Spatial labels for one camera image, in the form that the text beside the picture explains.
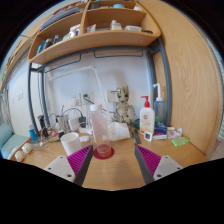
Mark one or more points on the white desk lamp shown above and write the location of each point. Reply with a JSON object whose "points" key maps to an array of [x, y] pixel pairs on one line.
{"points": [[94, 66]]}

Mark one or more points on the small white round object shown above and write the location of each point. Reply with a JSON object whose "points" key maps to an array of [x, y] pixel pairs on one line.
{"points": [[27, 148], [19, 156]]}

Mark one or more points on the flat round red coaster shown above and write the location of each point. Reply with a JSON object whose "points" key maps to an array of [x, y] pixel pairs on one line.
{"points": [[110, 154]]}

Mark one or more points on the white pump bottle red head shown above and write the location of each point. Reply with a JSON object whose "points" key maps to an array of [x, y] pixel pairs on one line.
{"points": [[146, 118]]}

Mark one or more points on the blue tube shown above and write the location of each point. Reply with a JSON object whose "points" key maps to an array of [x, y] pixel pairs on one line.
{"points": [[32, 134]]}

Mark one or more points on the white tissue pack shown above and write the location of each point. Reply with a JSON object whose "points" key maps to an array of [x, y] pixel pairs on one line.
{"points": [[118, 130]]}

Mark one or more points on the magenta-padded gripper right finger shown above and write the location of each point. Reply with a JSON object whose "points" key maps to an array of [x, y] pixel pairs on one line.
{"points": [[155, 163]]}

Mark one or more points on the white wall box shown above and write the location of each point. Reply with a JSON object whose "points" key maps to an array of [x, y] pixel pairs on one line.
{"points": [[112, 95]]}

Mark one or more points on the black plug charger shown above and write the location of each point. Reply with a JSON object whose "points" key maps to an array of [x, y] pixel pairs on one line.
{"points": [[82, 122]]}

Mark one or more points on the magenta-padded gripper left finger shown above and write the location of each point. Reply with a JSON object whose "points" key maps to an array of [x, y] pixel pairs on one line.
{"points": [[73, 163]]}

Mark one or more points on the clear plastic bottle white cap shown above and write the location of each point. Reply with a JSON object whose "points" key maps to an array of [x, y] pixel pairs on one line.
{"points": [[100, 130]]}

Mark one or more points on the white power adapter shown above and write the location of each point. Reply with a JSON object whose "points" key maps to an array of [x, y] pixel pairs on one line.
{"points": [[74, 124]]}

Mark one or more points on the translucent blue spray bottle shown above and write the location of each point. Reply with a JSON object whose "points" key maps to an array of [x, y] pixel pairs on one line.
{"points": [[160, 110]]}

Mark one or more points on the small white clock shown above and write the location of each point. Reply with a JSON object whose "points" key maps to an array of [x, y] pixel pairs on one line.
{"points": [[148, 136]]}

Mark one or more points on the wooden shelf unit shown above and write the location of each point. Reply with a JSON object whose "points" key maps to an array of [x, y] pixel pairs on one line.
{"points": [[100, 40]]}

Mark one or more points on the white paper cup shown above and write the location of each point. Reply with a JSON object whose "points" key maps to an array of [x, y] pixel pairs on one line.
{"points": [[70, 143]]}

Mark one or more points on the teal pillow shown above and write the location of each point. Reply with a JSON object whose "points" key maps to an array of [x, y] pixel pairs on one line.
{"points": [[5, 135]]}

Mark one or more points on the tree creature figurine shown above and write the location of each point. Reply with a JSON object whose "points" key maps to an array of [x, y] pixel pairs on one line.
{"points": [[124, 106]]}

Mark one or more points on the small blue box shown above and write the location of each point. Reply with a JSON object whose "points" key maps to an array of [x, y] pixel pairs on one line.
{"points": [[160, 130]]}

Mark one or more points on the green translucent pouch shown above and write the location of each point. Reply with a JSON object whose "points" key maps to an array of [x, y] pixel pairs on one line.
{"points": [[180, 141]]}

